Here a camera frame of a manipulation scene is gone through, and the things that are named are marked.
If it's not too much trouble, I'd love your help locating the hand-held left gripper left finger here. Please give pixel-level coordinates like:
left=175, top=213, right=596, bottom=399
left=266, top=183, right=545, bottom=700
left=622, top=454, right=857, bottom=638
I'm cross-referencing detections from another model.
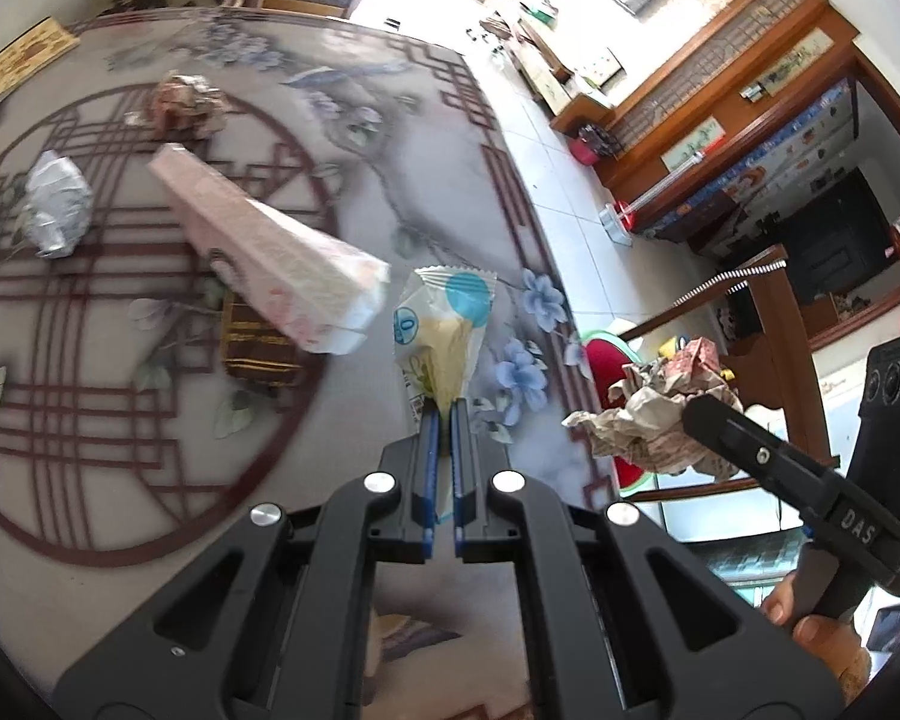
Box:
left=52, top=399, right=445, bottom=720

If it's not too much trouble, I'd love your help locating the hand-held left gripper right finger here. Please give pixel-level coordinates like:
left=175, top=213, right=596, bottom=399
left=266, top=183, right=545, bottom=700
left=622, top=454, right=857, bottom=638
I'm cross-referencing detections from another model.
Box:
left=450, top=397, right=845, bottom=720

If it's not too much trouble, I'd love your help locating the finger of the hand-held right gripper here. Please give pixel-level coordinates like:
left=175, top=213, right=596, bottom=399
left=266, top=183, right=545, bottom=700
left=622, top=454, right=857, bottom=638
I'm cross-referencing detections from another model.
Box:
left=681, top=393, right=845, bottom=533

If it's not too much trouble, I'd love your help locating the red patterned paper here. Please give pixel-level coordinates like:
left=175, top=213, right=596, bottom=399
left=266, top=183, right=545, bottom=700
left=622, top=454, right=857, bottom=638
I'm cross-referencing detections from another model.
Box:
left=562, top=336, right=745, bottom=479

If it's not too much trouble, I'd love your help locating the white blue snack wrapper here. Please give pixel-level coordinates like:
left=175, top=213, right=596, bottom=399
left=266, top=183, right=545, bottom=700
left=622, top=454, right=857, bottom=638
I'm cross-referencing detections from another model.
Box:
left=392, top=267, right=496, bottom=432

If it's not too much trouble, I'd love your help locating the red bin with green rim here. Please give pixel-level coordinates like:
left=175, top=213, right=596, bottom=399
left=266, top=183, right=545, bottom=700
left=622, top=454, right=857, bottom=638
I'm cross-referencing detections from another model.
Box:
left=581, top=330, right=668, bottom=497

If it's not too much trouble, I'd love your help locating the person's right hand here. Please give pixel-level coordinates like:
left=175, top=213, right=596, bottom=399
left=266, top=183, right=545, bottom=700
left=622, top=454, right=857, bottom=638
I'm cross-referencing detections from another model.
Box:
left=761, top=568, right=875, bottom=692

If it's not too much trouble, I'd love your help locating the brown wooden armchair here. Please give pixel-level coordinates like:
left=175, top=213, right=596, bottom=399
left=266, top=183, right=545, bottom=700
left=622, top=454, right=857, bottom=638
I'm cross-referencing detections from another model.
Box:
left=619, top=244, right=835, bottom=505

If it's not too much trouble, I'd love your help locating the dark brown box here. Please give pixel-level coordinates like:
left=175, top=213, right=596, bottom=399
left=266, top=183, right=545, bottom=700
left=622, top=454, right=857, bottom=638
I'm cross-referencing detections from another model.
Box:
left=219, top=286, right=306, bottom=389

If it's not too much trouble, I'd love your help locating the long pink box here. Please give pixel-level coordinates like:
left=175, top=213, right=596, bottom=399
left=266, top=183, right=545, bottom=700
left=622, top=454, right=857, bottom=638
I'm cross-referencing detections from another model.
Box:
left=148, top=142, right=392, bottom=355

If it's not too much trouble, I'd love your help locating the floral printed tablecloth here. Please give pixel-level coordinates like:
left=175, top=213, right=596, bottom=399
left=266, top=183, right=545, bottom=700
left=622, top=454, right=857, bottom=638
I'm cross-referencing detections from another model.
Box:
left=0, top=6, right=625, bottom=720

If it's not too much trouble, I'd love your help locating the red bucket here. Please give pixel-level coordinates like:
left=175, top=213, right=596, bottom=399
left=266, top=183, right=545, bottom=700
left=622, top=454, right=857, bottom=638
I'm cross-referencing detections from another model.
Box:
left=570, top=124, right=617, bottom=167

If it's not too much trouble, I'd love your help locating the crumpled pink brown paper ball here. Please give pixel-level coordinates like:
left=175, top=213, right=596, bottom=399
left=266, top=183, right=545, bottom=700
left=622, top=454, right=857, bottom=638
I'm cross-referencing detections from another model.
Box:
left=126, top=73, right=230, bottom=141

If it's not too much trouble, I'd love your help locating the crumpled silver paper ball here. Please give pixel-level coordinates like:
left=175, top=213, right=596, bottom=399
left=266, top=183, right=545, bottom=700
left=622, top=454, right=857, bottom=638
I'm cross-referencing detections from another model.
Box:
left=21, top=150, right=95, bottom=260

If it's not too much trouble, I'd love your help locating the yellow brown book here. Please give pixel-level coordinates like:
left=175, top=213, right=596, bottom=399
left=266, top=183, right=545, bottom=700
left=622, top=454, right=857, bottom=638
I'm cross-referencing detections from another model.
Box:
left=0, top=18, right=80, bottom=102

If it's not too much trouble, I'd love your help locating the white coiled cable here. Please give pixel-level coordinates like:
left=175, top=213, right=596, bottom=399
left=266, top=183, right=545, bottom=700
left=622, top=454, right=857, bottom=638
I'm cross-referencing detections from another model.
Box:
left=671, top=259, right=788, bottom=308

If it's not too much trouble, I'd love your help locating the mop with clear handle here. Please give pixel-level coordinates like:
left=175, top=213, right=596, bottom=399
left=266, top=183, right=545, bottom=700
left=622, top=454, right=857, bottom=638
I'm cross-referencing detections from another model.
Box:
left=598, top=150, right=710, bottom=245

